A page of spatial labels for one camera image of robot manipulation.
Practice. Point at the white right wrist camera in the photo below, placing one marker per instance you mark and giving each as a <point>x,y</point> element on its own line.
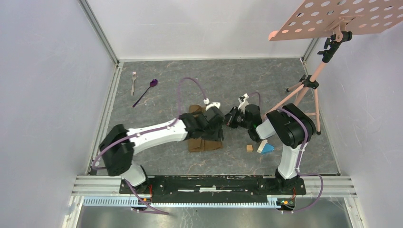
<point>243,100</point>

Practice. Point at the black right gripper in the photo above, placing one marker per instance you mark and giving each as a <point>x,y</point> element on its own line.
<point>230,116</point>

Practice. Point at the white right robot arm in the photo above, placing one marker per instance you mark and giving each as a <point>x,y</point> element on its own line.
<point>293,127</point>

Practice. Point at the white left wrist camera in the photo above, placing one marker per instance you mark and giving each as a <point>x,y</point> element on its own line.
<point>209,104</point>

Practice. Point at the pink music stand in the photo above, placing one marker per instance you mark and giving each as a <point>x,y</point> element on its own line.
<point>329,24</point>

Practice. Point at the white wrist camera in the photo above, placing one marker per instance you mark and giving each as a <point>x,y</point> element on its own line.
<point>209,104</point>
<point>243,100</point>

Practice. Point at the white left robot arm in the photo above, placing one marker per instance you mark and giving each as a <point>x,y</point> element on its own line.
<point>120,145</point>

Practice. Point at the silver fork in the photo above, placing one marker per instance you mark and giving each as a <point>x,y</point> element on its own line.
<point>134,77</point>

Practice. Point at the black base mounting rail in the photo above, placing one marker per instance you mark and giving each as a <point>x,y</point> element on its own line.
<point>219,188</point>

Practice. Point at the brown cloth napkin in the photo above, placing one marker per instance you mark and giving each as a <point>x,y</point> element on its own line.
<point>201,145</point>

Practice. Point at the blue wooden triangle block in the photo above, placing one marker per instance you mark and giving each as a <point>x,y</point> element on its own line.
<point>267,149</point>

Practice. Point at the small tan wooden cube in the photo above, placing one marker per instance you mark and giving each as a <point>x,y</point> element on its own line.
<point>249,148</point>

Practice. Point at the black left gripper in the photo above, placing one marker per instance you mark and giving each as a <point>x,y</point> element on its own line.
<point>217,134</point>

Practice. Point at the purple metallic spoon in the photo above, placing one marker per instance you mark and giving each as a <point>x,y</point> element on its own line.
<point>152,84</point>

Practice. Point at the cream wooden block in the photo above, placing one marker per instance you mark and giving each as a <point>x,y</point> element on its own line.
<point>262,146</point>

